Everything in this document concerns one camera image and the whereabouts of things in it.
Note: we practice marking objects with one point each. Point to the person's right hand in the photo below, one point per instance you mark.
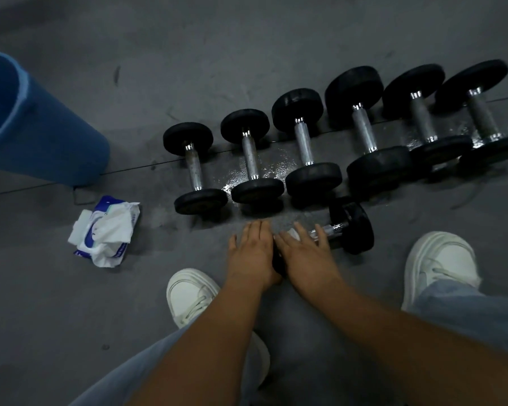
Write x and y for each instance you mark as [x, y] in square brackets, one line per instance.
[311, 262]

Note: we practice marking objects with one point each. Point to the person's left hand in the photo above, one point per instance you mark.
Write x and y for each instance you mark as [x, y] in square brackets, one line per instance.
[254, 260]

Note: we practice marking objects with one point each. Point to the person's left middle finger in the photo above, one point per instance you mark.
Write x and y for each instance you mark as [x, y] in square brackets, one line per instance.
[255, 231]

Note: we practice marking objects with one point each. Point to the person's right fingers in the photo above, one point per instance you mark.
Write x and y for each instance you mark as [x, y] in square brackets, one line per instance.
[301, 234]

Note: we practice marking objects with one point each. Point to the person's left little finger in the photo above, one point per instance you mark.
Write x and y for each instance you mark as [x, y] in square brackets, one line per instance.
[233, 243]

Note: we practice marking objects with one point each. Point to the person's left forearm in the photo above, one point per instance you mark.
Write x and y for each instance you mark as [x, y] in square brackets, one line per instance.
[211, 346]

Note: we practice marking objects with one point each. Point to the person's right forearm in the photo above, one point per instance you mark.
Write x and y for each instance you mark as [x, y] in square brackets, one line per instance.
[398, 350]

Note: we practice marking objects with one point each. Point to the row of black dumbbells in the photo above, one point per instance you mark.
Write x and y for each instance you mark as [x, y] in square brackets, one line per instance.
[311, 180]

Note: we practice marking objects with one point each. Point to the person's left white shoe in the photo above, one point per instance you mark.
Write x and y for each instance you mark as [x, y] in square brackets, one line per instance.
[190, 293]

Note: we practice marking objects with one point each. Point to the person's white shoe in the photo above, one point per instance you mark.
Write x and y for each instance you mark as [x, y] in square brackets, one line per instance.
[190, 293]
[442, 260]

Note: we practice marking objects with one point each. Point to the blue white wet wipes pack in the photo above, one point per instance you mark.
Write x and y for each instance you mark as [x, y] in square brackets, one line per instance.
[106, 230]

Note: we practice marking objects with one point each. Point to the person's right white shoe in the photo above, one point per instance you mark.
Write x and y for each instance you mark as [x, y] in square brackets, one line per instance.
[442, 260]

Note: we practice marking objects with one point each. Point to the light blue jeans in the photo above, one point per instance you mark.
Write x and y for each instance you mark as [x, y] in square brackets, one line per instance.
[474, 319]

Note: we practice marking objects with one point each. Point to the blue rolled foam mat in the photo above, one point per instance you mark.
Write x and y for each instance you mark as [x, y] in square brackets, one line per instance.
[46, 135]

